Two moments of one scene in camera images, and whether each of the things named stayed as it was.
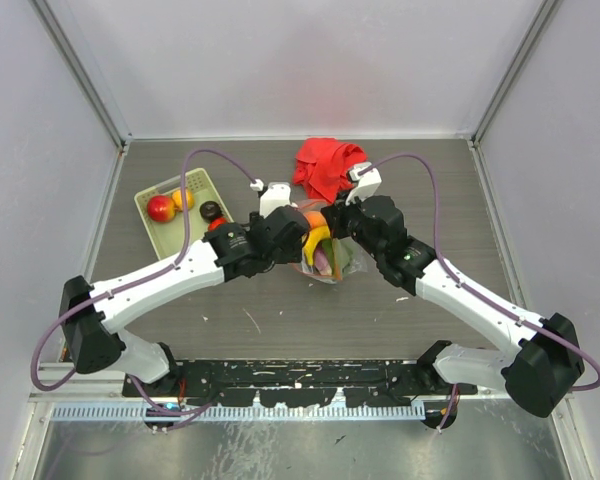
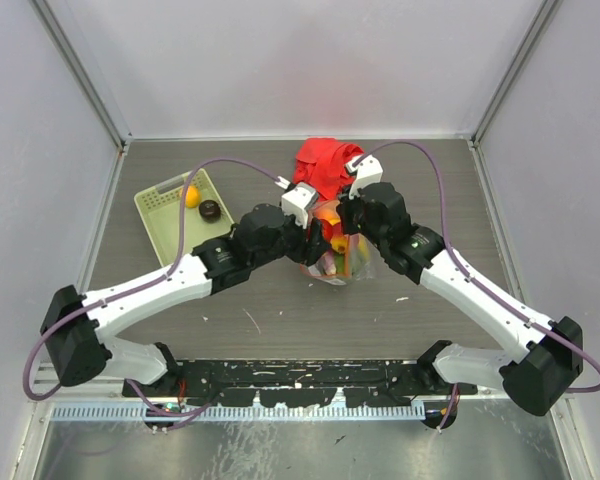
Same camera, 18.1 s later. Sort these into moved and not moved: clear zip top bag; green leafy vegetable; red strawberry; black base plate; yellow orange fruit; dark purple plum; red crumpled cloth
Moved: green leafy vegetable; red strawberry; yellow orange fruit; clear zip top bag
Not moved: dark purple plum; black base plate; red crumpled cloth
